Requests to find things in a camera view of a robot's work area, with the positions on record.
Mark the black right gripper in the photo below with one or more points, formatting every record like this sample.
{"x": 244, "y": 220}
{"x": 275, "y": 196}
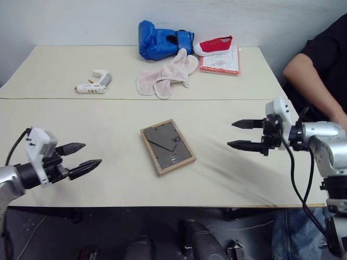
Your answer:
{"x": 272, "y": 135}

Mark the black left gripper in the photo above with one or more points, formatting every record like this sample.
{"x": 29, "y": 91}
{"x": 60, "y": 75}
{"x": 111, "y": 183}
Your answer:
{"x": 55, "y": 169}

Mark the person's bare forearm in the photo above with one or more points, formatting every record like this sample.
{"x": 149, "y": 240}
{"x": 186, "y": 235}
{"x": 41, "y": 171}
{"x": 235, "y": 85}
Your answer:
{"x": 311, "y": 81}

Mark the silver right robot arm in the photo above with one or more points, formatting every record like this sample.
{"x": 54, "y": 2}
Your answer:
{"x": 326, "y": 140}

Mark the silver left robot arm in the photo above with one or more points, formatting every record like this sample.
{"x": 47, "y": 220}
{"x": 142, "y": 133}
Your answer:
{"x": 8, "y": 181}

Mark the white glue gun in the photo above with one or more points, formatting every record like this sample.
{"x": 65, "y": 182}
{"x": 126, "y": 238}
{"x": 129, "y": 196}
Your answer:
{"x": 93, "y": 87}

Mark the orange-framed paper sheet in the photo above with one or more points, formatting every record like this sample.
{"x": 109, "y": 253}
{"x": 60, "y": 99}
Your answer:
{"x": 222, "y": 63}

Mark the red and white shoe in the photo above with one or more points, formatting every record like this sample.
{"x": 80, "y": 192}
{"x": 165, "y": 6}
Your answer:
{"x": 215, "y": 46}

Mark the pink fluffy mitten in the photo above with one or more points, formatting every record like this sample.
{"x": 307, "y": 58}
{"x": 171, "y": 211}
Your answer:
{"x": 180, "y": 66}

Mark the pink fluffy cloth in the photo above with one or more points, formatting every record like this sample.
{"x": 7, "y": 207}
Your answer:
{"x": 149, "y": 82}

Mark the small dark grey rounded shape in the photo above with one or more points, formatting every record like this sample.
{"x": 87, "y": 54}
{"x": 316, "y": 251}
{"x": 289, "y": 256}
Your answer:
{"x": 139, "y": 249}

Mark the large dark grey rounded shape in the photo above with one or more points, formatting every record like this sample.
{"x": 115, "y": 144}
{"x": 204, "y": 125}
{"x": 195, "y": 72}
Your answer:
{"x": 202, "y": 239}

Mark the black clamp-like part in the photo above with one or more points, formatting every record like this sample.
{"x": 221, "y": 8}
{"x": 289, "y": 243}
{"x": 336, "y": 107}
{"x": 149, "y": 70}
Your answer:
{"x": 236, "y": 250}

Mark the person in black shirt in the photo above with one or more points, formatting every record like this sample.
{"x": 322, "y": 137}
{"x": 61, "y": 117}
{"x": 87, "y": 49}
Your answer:
{"x": 328, "y": 46}

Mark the blue boxing glove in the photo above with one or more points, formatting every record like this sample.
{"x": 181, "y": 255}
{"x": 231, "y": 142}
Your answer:
{"x": 158, "y": 40}

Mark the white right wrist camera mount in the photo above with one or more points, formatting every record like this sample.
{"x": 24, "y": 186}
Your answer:
{"x": 282, "y": 108}

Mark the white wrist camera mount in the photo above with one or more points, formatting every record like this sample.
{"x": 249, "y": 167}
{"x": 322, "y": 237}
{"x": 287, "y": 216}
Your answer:
{"x": 38, "y": 140}
{"x": 282, "y": 108}

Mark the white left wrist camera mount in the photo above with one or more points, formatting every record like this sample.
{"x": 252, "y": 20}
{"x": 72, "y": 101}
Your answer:
{"x": 38, "y": 140}

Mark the wooden picture frame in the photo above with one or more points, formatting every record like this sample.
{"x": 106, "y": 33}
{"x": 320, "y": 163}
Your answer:
{"x": 168, "y": 147}

